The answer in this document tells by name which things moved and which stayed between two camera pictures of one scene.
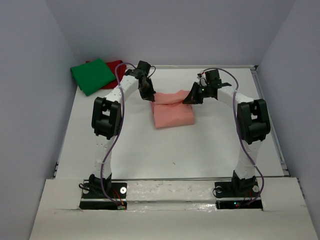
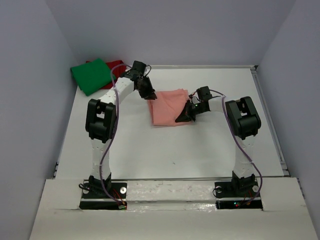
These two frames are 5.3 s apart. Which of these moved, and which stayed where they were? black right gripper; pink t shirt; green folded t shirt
Moved: black right gripper
Stayed: green folded t shirt; pink t shirt
